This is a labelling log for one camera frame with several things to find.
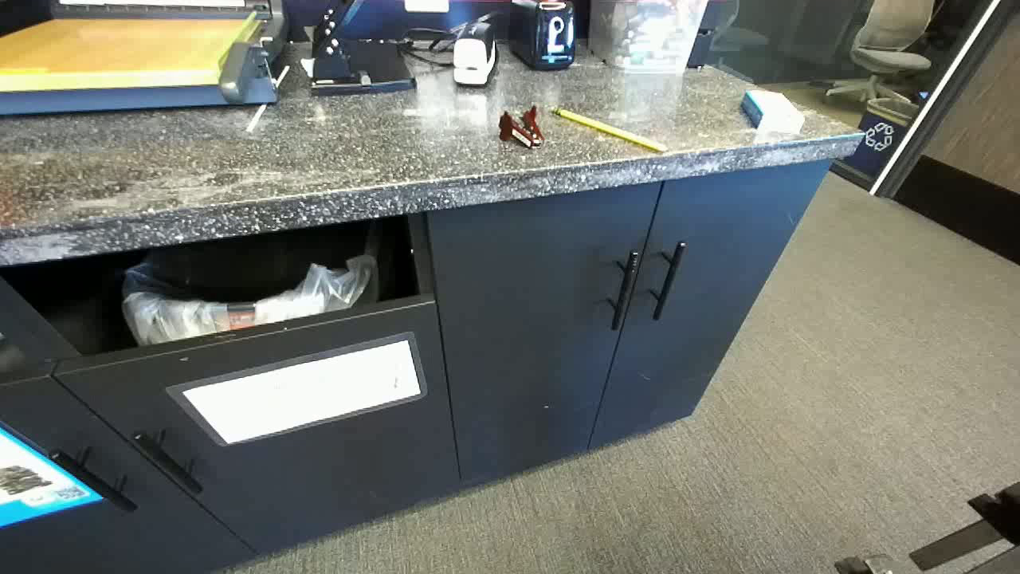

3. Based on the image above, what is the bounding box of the wide dark cabinet door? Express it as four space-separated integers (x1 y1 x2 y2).
424 183 664 491

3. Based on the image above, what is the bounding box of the small brown object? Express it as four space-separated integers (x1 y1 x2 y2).
498 103 549 153

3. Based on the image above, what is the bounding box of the yellow pencil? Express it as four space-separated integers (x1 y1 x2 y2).
549 105 669 158

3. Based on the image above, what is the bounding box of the narrow dark cabinet door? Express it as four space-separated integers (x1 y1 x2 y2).
587 161 836 451

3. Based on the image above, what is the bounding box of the white drawer label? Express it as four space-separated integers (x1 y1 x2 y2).
178 337 429 451

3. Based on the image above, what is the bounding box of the dark tilt-out trash drawer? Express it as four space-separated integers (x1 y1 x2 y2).
52 213 462 558

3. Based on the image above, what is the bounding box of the clear trash bag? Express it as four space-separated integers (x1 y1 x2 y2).
117 253 384 350

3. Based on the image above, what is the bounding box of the clear plastic container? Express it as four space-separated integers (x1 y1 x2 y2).
587 0 711 75

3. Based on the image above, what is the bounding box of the grey office chair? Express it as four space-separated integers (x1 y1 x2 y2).
823 0 950 115

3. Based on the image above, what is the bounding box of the paper cutter with yellow board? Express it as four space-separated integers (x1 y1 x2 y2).
0 0 294 118

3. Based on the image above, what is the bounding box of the dark drawer with blue label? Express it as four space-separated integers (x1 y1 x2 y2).
0 279 259 574

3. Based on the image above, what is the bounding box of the black metal equipment base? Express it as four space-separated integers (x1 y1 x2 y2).
833 479 1020 574

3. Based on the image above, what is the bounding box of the blue printed label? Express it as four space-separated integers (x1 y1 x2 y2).
0 424 105 534

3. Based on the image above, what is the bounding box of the black cabinet door handle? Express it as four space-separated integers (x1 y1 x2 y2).
649 238 693 325
606 250 644 335

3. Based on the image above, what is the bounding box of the black drawer handle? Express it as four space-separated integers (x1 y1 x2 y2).
47 448 140 515
127 428 207 497

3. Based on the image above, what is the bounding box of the silver metal door frame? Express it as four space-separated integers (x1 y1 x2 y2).
867 0 1020 200

